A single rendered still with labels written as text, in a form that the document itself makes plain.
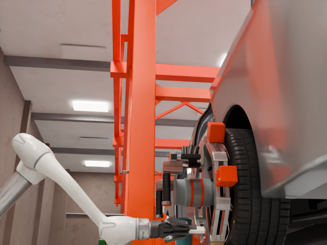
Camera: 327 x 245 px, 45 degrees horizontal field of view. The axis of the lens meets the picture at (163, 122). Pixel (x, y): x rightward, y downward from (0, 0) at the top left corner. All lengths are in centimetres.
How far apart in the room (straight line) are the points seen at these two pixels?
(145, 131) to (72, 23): 792
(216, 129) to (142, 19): 134
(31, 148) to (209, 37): 902
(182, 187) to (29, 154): 73
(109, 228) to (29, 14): 889
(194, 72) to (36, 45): 644
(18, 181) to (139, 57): 127
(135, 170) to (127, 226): 82
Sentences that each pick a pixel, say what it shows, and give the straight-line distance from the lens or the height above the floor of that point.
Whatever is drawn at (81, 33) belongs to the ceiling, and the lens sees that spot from 1057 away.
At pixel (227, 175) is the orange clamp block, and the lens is 168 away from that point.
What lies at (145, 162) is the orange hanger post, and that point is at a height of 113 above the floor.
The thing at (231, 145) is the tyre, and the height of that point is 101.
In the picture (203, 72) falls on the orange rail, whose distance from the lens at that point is 575.
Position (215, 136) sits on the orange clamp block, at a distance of 190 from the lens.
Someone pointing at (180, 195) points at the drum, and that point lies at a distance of 193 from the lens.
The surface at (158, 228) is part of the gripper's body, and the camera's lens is 169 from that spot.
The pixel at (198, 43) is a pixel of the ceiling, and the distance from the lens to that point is 1079.
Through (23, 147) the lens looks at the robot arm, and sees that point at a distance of 186.
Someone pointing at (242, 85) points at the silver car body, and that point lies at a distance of 195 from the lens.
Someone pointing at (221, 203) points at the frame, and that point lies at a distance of 174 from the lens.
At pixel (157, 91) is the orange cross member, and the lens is 487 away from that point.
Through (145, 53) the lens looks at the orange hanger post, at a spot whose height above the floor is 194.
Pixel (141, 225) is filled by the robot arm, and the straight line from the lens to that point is 168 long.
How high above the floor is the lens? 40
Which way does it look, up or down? 23 degrees up
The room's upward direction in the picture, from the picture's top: straight up
